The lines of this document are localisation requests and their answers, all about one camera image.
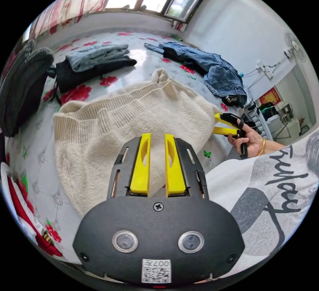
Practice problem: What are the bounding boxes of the folded pile of clothes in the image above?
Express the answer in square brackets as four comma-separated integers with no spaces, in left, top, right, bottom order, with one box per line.
[55,44,138,93]

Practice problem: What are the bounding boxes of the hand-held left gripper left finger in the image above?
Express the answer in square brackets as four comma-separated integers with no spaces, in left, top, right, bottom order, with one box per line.
[130,133,152,194]

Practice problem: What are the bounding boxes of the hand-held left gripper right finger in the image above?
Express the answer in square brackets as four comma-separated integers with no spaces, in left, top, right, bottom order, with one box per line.
[164,133,187,195]

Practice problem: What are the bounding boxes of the person's right hand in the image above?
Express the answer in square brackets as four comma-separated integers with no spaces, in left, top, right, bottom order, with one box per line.
[227,121,265,158]

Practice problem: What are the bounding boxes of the dark grey fleece garment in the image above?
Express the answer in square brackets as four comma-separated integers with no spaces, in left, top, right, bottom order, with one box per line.
[0,39,55,138]

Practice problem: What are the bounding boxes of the person's right forearm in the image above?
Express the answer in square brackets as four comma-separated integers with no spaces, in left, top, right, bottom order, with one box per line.
[260,138,286,156]

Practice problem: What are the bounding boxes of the heaped pile of denim clothes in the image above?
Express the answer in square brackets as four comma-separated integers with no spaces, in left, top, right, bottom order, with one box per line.
[144,41,248,109]

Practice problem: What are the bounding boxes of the red and white cloth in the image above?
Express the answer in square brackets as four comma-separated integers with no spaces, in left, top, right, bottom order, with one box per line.
[0,163,63,258]

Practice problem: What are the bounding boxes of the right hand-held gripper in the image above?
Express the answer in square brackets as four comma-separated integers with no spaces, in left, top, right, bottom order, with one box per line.
[212,112,258,159]

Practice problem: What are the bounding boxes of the person's body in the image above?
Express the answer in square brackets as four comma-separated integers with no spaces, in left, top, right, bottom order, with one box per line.
[205,128,319,257]

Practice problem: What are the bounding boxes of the beige sweater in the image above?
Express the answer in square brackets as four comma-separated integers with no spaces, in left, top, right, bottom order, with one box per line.
[53,68,223,219]

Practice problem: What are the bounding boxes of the white wall fan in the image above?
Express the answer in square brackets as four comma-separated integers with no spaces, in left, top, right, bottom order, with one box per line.
[283,33,306,60]

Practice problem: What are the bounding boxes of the bed with floral sheet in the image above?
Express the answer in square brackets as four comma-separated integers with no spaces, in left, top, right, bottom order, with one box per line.
[4,31,250,264]

